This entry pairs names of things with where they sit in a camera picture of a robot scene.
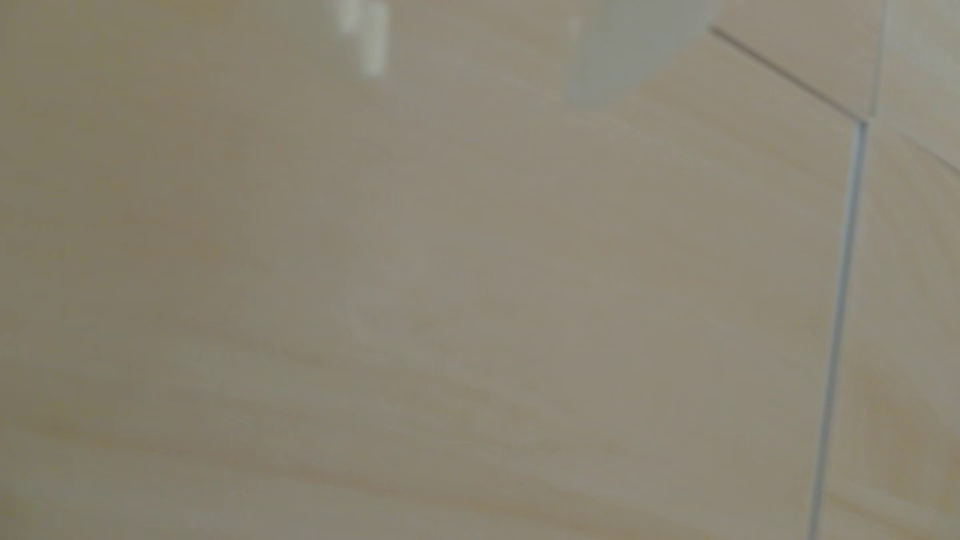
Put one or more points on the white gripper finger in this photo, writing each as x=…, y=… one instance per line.
x=367, y=37
x=630, y=45

